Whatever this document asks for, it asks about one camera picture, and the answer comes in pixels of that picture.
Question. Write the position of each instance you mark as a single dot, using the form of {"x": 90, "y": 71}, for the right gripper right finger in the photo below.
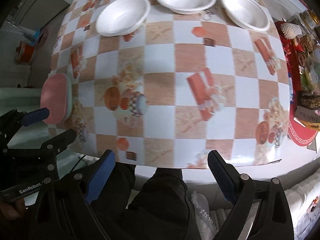
{"x": 232, "y": 184}

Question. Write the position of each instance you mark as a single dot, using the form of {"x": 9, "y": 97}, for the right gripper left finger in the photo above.
{"x": 93, "y": 178}

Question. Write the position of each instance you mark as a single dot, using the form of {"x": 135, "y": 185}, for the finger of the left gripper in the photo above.
{"x": 60, "y": 142}
{"x": 29, "y": 118}

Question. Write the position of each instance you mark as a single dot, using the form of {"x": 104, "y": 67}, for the red bucket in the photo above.
{"x": 24, "y": 53}

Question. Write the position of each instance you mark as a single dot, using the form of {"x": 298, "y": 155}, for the checkered floral tablecloth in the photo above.
{"x": 175, "y": 89}

